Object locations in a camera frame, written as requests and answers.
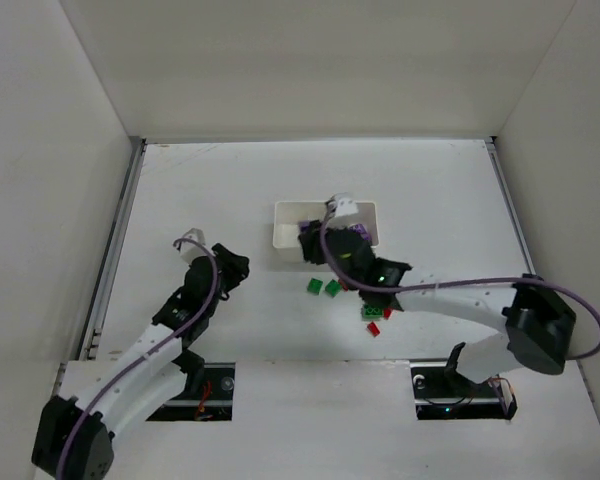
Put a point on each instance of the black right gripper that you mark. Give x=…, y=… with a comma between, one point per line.
x=313, y=245

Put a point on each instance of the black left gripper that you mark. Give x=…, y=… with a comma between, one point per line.
x=232, y=265

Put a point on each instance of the small purple curved lego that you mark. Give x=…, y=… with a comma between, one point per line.
x=361, y=230

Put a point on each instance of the green square lego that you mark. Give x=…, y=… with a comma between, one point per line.
x=314, y=286
x=332, y=288

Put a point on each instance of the green two-stud lego brick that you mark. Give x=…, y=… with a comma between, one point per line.
x=370, y=312

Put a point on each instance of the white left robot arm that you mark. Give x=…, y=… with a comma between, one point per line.
x=77, y=435

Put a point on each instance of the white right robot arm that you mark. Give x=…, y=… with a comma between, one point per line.
x=532, y=324

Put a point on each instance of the small red lego lower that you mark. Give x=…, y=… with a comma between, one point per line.
x=373, y=329

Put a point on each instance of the white divided plastic container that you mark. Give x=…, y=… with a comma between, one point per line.
x=291, y=216

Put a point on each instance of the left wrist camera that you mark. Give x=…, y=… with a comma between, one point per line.
x=190, y=249

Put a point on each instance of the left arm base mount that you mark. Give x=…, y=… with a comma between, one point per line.
x=207, y=395

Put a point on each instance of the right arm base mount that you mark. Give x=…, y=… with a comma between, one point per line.
x=442, y=394

